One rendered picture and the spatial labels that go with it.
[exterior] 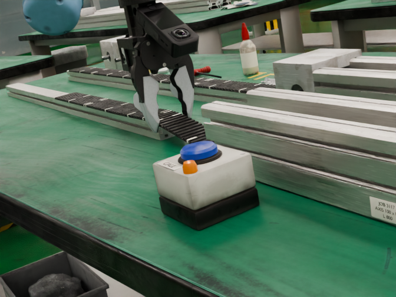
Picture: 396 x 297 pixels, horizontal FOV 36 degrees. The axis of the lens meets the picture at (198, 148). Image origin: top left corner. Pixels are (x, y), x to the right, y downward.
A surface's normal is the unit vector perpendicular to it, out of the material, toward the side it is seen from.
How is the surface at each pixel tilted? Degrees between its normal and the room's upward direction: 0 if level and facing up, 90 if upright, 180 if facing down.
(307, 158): 90
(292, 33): 90
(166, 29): 30
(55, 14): 125
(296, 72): 90
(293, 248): 0
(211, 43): 90
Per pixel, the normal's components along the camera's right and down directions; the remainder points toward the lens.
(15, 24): 0.61, 0.11
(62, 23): 0.04, 0.77
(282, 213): -0.18, -0.95
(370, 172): -0.84, 0.29
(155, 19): 0.08, -0.74
